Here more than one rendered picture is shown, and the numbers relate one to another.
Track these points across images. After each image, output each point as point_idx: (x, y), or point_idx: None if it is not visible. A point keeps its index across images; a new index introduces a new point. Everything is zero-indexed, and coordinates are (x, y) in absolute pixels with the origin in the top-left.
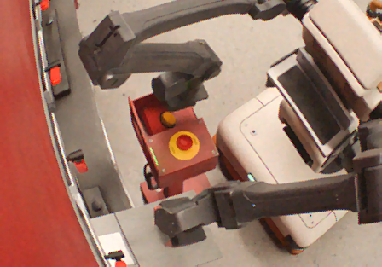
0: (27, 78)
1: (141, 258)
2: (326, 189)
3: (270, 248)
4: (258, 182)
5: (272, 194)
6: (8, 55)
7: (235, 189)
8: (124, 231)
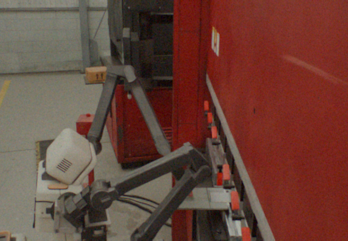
0: (233, 85)
1: (204, 193)
2: (144, 91)
3: None
4: (155, 137)
5: (156, 119)
6: (233, 37)
7: (164, 139)
8: (208, 202)
